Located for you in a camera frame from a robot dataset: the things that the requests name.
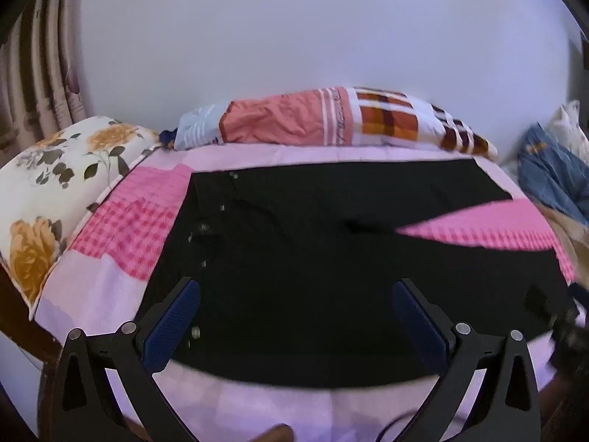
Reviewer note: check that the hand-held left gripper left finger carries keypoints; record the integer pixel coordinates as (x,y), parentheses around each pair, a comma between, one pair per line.
(172,327)

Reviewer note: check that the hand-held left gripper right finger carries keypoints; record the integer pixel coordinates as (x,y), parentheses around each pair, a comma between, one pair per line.
(421,327)

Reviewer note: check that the black pants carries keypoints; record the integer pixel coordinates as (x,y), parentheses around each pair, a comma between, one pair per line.
(299,285)

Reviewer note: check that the pink checked bedsheet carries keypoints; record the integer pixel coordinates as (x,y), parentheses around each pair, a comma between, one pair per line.
(106,285)

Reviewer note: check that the beige cloth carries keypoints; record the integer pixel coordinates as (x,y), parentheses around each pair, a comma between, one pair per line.
(570,239)

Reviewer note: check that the blue jeans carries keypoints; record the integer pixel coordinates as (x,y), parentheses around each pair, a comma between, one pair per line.
(552,179)

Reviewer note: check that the floral white pillow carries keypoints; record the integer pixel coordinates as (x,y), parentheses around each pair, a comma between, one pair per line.
(41,193)

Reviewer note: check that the white cloth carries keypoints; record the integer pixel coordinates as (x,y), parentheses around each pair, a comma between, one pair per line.
(570,122)

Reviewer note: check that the pink orange plaid quilt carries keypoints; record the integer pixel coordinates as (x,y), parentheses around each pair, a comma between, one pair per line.
(285,117)

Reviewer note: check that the striped beige curtain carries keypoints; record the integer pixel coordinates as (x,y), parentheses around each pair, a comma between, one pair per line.
(46,78)

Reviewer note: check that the wooden bed frame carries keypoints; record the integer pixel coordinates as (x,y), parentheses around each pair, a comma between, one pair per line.
(23,327)

